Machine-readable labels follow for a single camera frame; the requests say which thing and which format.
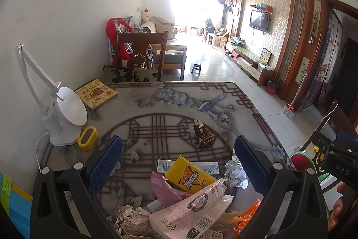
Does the silver foil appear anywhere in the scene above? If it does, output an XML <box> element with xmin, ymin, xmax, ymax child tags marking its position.
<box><xmin>224</xmin><ymin>159</ymin><xmax>249</xmax><ymax>189</ymax></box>

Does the orange plastic bag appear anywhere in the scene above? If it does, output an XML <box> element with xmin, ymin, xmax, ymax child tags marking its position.
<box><xmin>225</xmin><ymin>199</ymin><xmax>262</xmax><ymax>238</ymax></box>

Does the newspaper ball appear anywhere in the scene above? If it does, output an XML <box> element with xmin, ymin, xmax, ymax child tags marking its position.
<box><xmin>114</xmin><ymin>205</ymin><xmax>157</xmax><ymax>238</ymax></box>

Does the brown cigarette box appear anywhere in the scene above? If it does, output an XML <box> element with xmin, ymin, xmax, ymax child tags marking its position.
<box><xmin>193</xmin><ymin>119</ymin><xmax>214</xmax><ymax>147</ymax></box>

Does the blue white medicine box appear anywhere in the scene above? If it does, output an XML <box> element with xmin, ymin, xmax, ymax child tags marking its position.
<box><xmin>156</xmin><ymin>159</ymin><xmax>220</xmax><ymax>175</ymax></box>

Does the pink plastic wrapper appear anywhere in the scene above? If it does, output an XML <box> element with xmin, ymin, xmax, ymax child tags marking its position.
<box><xmin>151</xmin><ymin>172</ymin><xmax>191</xmax><ymax>208</ymax></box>

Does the yellow iced tea carton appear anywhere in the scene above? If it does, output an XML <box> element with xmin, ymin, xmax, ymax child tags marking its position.
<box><xmin>165</xmin><ymin>156</ymin><xmax>217</xmax><ymax>194</ymax></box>

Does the pink white package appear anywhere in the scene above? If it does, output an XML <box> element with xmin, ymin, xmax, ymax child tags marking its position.
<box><xmin>149</xmin><ymin>178</ymin><xmax>233</xmax><ymax>238</ymax></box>

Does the green red trash bin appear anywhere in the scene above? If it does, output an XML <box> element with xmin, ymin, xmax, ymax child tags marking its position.
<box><xmin>290</xmin><ymin>151</ymin><xmax>317</xmax><ymax>172</ymax></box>

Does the person's right hand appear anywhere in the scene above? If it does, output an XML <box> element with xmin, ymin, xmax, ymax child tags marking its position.
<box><xmin>328</xmin><ymin>183</ymin><xmax>347</xmax><ymax>232</ymax></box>

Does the yellow tape dispenser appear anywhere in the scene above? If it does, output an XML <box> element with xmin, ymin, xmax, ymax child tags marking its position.
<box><xmin>77</xmin><ymin>126</ymin><xmax>98</xmax><ymax>152</ymax></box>

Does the near carved wooden chair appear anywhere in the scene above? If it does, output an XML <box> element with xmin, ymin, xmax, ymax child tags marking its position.
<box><xmin>298</xmin><ymin>98</ymin><xmax>358</xmax><ymax>169</ymax></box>

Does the broom and dustpan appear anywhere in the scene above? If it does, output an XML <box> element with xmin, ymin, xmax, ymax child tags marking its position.
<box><xmin>283</xmin><ymin>62</ymin><xmax>311</xmax><ymax>118</ymax></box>

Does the white desk lamp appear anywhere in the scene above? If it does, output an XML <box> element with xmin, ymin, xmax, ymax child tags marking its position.
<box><xmin>15</xmin><ymin>44</ymin><xmax>87</xmax><ymax>146</ymax></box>

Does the yellow children's book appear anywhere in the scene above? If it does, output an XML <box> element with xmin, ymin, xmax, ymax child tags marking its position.
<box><xmin>75</xmin><ymin>79</ymin><xmax>118</xmax><ymax>110</ymax></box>

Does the patterned tablecloth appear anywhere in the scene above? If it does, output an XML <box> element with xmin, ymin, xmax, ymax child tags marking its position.
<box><xmin>30</xmin><ymin>81</ymin><xmax>290</xmax><ymax>238</ymax></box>

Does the red floor waste basket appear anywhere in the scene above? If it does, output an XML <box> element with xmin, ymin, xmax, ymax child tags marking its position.
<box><xmin>266</xmin><ymin>79</ymin><xmax>280</xmax><ymax>95</ymax></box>

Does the tv cabinet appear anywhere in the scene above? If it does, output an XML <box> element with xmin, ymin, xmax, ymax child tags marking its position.
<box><xmin>224</xmin><ymin>42</ymin><xmax>275</xmax><ymax>86</ymax></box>

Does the floral seat cushion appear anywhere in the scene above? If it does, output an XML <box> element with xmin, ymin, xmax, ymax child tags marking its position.
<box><xmin>101</xmin><ymin>65</ymin><xmax>158</xmax><ymax>84</ymax></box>

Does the colourful framed picture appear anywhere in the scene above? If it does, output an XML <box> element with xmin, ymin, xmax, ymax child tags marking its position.
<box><xmin>260</xmin><ymin>48</ymin><xmax>272</xmax><ymax>64</ymax></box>

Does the small black stool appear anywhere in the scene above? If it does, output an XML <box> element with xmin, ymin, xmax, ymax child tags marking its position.
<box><xmin>191</xmin><ymin>62</ymin><xmax>201</xmax><ymax>74</ymax></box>

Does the red bag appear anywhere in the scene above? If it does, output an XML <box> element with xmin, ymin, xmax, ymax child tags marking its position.
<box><xmin>106</xmin><ymin>17</ymin><xmax>133</xmax><ymax>67</ymax></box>

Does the far wooden dining chair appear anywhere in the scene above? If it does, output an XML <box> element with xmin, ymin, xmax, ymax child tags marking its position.
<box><xmin>117</xmin><ymin>30</ymin><xmax>169</xmax><ymax>81</ymax></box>

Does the wooden sofa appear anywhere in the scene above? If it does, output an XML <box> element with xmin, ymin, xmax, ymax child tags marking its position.
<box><xmin>139</xmin><ymin>16</ymin><xmax>188</xmax><ymax>81</ymax></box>

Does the plush toy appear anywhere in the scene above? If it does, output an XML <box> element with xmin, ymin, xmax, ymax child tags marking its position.
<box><xmin>141</xmin><ymin>9</ymin><xmax>149</xmax><ymax>24</ymax></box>

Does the white beaded cord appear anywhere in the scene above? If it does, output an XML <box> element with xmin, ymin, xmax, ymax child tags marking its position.
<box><xmin>313</xmin><ymin>103</ymin><xmax>339</xmax><ymax>133</ymax></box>

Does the white lamp cable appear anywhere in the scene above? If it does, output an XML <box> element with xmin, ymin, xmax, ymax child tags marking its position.
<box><xmin>34</xmin><ymin>131</ymin><xmax>51</xmax><ymax>174</ymax></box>

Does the wall mounted television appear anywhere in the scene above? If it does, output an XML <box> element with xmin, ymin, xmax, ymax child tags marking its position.
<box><xmin>249</xmin><ymin>11</ymin><xmax>271</xmax><ymax>33</ymax></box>

